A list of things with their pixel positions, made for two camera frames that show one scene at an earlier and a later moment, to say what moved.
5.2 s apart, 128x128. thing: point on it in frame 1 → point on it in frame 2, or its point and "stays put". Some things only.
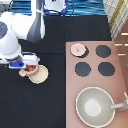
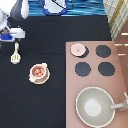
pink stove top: (94, 64) stays put
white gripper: (29, 58) → (9, 33)
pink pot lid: (78, 49) stays put
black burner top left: (86, 53) stays put
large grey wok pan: (95, 107) stays put
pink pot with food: (29, 70) → (39, 73)
